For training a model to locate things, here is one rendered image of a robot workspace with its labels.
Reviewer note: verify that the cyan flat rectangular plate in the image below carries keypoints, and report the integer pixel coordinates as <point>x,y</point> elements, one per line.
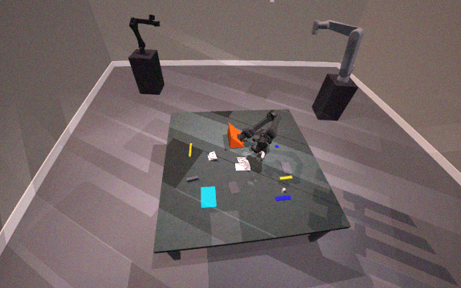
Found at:
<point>208,197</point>

